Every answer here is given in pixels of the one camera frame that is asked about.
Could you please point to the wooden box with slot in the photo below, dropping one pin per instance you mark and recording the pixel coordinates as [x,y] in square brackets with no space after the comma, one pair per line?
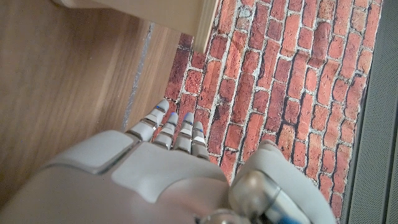
[155,12]

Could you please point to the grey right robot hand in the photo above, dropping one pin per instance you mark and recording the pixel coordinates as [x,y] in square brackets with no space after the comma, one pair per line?
[149,174]

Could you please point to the brick wall print backdrop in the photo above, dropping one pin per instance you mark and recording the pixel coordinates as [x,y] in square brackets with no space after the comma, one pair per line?
[280,77]

